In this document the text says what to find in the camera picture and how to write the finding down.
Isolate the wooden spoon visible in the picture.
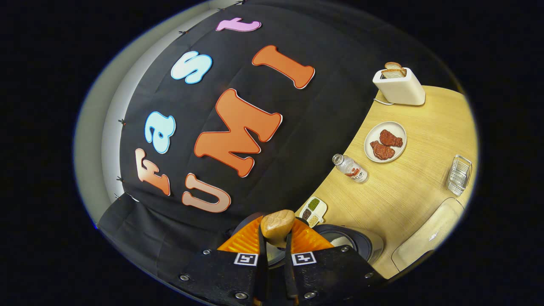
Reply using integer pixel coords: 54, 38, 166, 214
260, 209, 296, 249

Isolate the black backdrop cloth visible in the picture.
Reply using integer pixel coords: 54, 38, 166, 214
98, 0, 464, 289

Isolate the clear plastic water bottle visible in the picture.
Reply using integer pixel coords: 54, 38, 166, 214
332, 153, 369, 184

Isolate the white round plate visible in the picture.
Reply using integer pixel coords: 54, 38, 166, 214
364, 121, 408, 164

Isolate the white divided grain dish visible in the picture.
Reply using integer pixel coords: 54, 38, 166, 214
299, 196, 328, 228

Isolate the red meat piece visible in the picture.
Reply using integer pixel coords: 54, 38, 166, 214
379, 129, 403, 148
370, 140, 396, 161

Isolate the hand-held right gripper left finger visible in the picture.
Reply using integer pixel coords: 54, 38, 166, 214
169, 215, 269, 306

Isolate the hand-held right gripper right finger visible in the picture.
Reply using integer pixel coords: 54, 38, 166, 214
284, 219, 380, 306

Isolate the white toaster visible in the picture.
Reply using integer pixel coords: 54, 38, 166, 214
373, 67, 426, 106

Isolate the clear wire chopstick holder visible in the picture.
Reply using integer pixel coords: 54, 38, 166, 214
446, 155, 473, 196

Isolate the grey rice cooker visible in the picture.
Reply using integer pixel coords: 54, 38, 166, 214
229, 212, 384, 269

